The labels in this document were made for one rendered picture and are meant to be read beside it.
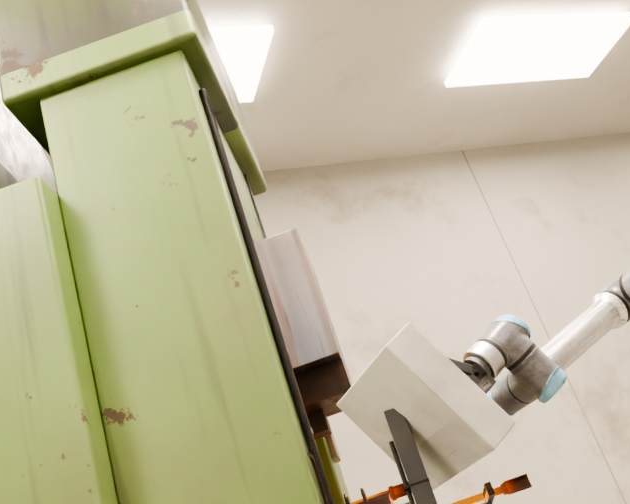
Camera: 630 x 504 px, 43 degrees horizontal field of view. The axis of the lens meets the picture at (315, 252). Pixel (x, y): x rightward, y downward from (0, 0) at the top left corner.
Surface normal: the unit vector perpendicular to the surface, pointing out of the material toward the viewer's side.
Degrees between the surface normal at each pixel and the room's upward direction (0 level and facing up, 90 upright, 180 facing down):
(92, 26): 90
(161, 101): 90
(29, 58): 90
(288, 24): 180
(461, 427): 120
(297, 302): 90
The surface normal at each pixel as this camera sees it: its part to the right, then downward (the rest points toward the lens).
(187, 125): -0.15, -0.39
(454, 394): 0.26, -0.50
